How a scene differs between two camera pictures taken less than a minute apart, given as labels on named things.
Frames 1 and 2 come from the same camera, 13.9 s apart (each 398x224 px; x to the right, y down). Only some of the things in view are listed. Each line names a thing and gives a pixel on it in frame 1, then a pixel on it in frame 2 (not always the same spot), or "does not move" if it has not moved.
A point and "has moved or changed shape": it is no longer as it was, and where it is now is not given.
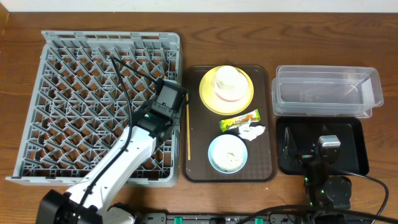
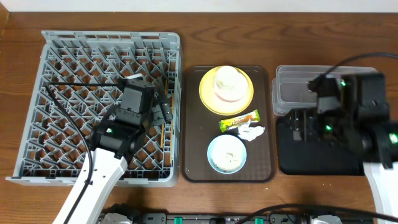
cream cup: [227, 77] does not move
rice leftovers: [227, 154] does not move
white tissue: [247, 132] does not move
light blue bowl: [227, 154] does not move
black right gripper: [290, 151] → [298, 127]
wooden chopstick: [188, 127] has moved or changed shape
